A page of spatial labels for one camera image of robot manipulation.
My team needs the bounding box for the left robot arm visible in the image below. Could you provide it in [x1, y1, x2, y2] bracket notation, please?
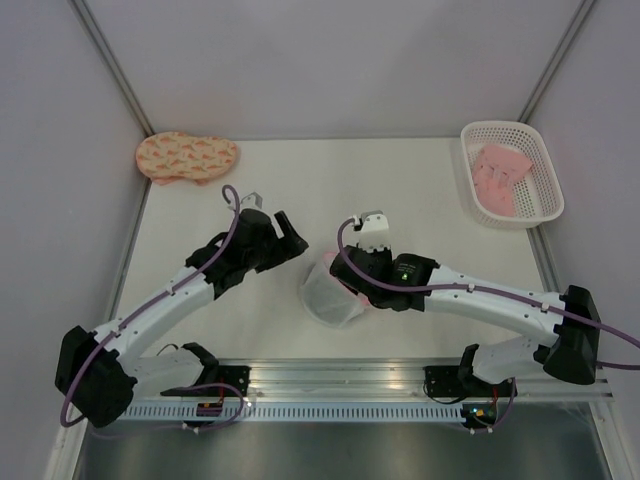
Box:
[55, 208, 308, 428]

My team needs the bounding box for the right aluminium frame post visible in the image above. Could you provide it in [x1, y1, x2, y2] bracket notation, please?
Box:
[517, 0, 599, 124]

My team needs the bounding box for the white plastic basket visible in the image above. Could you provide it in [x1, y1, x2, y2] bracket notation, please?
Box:
[453, 120, 564, 230]

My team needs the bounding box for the aluminium mounting rail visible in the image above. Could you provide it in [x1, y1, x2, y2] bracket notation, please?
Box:
[119, 357, 614, 401]

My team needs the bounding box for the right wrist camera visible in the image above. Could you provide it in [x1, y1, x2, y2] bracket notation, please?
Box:
[351, 210, 391, 253]

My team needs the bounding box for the aluminium frame post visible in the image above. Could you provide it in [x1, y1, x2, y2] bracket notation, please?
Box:
[68, 0, 155, 136]
[517, 0, 599, 124]

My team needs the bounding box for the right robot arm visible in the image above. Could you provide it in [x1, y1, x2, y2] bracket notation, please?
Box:
[330, 246, 600, 395]

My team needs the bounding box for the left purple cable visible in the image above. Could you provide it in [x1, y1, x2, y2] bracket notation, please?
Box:
[59, 185, 241, 429]

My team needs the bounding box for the left aluminium frame post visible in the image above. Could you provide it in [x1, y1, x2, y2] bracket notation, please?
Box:
[68, 0, 155, 136]

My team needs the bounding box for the pink garment in basket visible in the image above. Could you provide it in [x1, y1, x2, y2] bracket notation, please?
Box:
[472, 145, 533, 217]

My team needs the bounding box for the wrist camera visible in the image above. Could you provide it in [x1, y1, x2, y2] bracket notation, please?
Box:
[351, 210, 391, 253]
[240, 192, 263, 210]

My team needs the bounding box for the white mesh laundry bag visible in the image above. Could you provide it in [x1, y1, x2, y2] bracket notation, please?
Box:
[299, 252, 372, 328]

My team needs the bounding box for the white slotted cable duct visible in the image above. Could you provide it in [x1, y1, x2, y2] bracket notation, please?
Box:
[120, 400, 464, 423]

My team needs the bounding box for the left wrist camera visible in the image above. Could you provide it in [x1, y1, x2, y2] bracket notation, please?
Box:
[240, 192, 263, 210]

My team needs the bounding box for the carrot print fabric pouch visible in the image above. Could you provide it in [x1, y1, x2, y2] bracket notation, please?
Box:
[134, 131, 240, 185]

